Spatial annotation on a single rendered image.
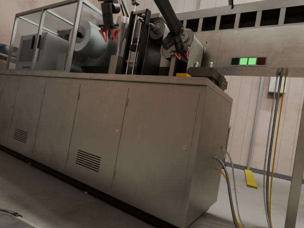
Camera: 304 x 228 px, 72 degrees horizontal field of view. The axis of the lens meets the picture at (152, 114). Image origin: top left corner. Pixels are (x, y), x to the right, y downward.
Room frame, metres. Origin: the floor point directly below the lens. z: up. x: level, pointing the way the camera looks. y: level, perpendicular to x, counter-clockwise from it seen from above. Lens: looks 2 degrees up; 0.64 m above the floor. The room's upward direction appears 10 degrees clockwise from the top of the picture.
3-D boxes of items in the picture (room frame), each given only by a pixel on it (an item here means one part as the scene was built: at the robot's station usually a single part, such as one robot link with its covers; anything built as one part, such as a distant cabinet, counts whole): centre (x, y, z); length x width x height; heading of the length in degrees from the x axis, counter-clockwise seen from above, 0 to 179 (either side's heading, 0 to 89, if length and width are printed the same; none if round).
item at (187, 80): (2.04, 0.63, 0.88); 2.52 x 0.66 x 0.04; 57
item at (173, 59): (1.49, -0.09, 1.05); 0.06 x 0.05 x 0.31; 147
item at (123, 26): (1.98, 0.41, 1.19); 0.14 x 0.14 x 0.57
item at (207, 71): (1.54, -0.38, 1.00); 0.40 x 0.16 x 0.06; 147
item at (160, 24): (1.75, 0.00, 1.34); 0.25 x 0.14 x 0.14; 147
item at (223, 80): (1.50, -0.46, 0.97); 0.10 x 0.03 x 0.11; 147
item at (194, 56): (1.57, -0.25, 1.11); 0.23 x 0.01 x 0.18; 147
